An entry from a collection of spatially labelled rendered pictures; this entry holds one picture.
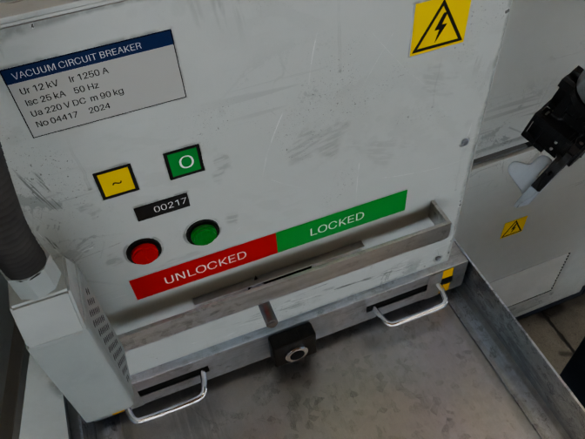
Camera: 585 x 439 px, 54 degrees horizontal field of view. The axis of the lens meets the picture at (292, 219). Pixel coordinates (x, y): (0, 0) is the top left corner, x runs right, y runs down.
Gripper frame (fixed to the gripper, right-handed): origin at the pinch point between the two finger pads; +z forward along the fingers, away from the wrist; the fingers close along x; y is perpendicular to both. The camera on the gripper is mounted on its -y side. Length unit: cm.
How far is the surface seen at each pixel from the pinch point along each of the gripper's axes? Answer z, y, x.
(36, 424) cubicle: 46, 35, 89
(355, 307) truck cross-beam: -3.1, 4.5, 38.3
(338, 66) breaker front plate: -39, 16, 36
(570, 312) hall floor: 93, -26, -42
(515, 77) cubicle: -2.7, 16.2, -9.9
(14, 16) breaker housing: -49, 26, 56
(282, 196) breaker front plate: -26, 15, 43
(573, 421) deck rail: -5.9, -23.1, 28.8
